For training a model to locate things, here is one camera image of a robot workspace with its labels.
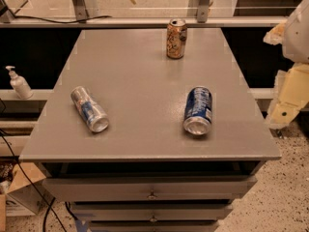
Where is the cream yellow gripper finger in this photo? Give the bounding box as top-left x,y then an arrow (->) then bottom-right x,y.
266,64 -> 309,130

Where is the orange patterned soda can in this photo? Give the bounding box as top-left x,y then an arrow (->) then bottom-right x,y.
166,18 -> 187,59

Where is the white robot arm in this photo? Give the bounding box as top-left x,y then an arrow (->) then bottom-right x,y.
264,0 -> 309,130

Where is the blue soda can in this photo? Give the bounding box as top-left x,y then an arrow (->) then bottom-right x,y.
183,86 -> 212,135

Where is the silver blue energy drink can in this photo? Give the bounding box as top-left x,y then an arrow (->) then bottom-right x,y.
70,86 -> 109,132

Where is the top grey drawer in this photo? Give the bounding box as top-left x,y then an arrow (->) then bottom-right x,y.
43,176 -> 257,202

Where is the grey drawer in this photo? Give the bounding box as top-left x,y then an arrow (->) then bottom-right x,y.
71,202 -> 233,222
89,221 -> 219,232
43,176 -> 257,202

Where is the grey drawer cabinet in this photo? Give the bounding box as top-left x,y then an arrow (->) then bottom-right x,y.
18,27 -> 283,232

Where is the middle grey drawer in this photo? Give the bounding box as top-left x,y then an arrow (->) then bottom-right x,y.
71,202 -> 233,222

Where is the bottom grey drawer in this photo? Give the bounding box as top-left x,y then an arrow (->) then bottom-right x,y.
89,221 -> 219,232

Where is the white pump dispenser bottle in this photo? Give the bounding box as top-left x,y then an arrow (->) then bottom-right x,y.
6,66 -> 33,100

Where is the cardboard box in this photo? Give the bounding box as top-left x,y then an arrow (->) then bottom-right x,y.
0,162 -> 52,232

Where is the left metal bracket leg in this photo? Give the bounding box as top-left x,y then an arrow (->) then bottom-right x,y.
71,0 -> 99,21

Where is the black cable on floor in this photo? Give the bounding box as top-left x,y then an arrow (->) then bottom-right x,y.
0,129 -> 69,232

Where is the black cable on shelf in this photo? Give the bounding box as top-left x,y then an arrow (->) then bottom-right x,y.
13,14 -> 113,25

